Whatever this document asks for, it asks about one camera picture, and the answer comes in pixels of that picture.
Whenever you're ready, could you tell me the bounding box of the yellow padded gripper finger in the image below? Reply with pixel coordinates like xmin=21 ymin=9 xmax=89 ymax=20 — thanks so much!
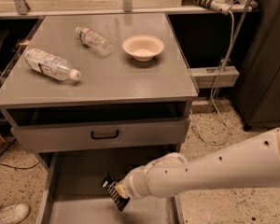
xmin=115 ymin=184 xmax=129 ymax=199

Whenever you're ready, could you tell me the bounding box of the black rxbar chocolate wrapper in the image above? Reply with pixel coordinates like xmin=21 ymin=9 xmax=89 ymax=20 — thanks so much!
xmin=101 ymin=173 xmax=130 ymax=212

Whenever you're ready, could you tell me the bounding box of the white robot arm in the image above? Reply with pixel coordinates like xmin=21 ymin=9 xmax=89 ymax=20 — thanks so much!
xmin=116 ymin=128 xmax=280 ymax=199

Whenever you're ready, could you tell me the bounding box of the open grey middle drawer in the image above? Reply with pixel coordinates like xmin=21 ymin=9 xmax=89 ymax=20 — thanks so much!
xmin=35 ymin=147 xmax=185 ymax=224

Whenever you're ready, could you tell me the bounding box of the grey top drawer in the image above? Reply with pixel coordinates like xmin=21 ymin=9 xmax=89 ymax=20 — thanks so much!
xmin=11 ymin=118 xmax=189 ymax=153

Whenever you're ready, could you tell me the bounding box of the grey metal drawer cabinet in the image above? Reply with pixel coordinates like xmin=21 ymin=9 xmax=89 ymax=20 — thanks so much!
xmin=0 ymin=12 xmax=200 ymax=224

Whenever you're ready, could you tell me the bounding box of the white sneaker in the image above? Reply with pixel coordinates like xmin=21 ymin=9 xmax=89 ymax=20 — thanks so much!
xmin=0 ymin=203 xmax=30 ymax=224

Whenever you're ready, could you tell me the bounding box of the white paper bowl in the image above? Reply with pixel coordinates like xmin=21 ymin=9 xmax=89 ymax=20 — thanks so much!
xmin=122 ymin=35 xmax=164 ymax=62

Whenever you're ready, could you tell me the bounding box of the large labelled water bottle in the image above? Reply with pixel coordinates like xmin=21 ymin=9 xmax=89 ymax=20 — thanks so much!
xmin=24 ymin=49 xmax=81 ymax=81

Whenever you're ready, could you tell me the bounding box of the small clear water bottle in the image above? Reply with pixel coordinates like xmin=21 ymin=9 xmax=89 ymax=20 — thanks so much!
xmin=75 ymin=27 xmax=113 ymax=57

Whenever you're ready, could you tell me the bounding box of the dark cabinet on wheels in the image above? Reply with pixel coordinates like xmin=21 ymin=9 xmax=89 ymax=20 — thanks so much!
xmin=231 ymin=0 xmax=280 ymax=131

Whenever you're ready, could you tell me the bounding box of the white power strip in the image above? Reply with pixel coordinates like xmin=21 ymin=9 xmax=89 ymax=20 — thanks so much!
xmin=190 ymin=0 xmax=231 ymax=16

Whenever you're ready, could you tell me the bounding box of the black drawer handle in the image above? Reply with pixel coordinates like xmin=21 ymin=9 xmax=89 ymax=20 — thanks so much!
xmin=91 ymin=130 xmax=119 ymax=140

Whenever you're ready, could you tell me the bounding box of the white power cable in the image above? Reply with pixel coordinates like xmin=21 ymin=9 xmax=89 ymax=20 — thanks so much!
xmin=189 ymin=9 xmax=236 ymax=147

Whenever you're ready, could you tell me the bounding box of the black floor cable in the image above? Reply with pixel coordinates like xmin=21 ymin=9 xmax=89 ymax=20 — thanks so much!
xmin=0 ymin=138 xmax=41 ymax=170

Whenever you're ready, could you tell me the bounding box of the grey back shelf frame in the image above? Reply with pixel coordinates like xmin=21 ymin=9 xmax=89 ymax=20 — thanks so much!
xmin=0 ymin=0 xmax=259 ymax=19

